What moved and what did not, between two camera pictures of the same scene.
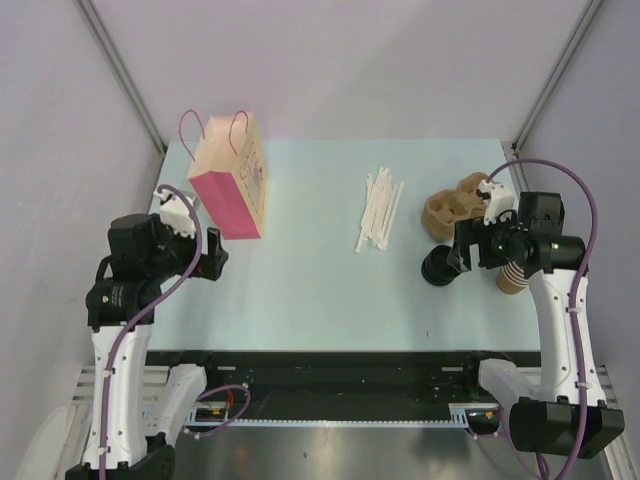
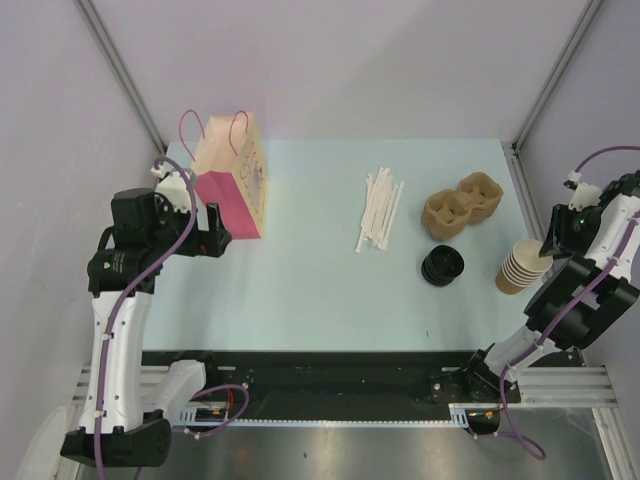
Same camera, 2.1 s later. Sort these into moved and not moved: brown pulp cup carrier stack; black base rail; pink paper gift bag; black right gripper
Moved: black right gripper
Not moved: black base rail; pink paper gift bag; brown pulp cup carrier stack
